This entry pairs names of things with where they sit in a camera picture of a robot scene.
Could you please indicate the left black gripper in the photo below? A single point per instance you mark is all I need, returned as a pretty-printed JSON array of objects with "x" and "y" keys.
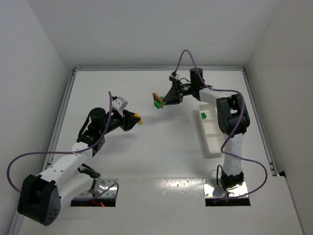
[{"x": 125, "y": 120}]

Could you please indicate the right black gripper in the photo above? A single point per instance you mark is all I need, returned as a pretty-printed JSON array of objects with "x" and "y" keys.
[{"x": 176, "y": 92}]

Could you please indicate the yellow lego brick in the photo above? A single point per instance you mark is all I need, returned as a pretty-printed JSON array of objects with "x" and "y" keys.
[{"x": 138, "y": 119}]

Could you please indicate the orange lego plate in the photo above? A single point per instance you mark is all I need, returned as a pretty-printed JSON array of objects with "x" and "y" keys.
[{"x": 157, "y": 98}]

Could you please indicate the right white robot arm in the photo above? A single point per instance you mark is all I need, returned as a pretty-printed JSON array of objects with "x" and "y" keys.
[{"x": 232, "y": 119}]

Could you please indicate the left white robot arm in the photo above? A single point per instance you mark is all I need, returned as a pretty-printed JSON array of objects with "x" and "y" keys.
[{"x": 69, "y": 179}]

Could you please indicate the white divided tray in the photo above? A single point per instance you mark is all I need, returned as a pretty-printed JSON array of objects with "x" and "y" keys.
[{"x": 212, "y": 137}]

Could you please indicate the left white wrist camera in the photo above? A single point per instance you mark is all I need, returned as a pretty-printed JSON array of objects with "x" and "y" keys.
[{"x": 119, "y": 104}]

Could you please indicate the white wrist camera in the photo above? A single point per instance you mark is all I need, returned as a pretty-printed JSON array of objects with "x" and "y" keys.
[
  {"x": 119, "y": 104},
  {"x": 173, "y": 76}
]

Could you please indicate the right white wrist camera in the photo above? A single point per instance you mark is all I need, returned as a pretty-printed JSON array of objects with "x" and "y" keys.
[{"x": 173, "y": 76}]

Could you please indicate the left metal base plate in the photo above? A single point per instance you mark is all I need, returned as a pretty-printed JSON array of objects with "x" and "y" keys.
[{"x": 101, "y": 189}]

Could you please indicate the metal base plate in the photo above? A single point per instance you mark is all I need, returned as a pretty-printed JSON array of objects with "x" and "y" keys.
[
  {"x": 101, "y": 189},
  {"x": 213, "y": 191}
]

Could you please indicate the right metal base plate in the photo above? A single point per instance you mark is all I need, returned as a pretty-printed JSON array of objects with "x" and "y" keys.
[{"x": 213, "y": 191}]

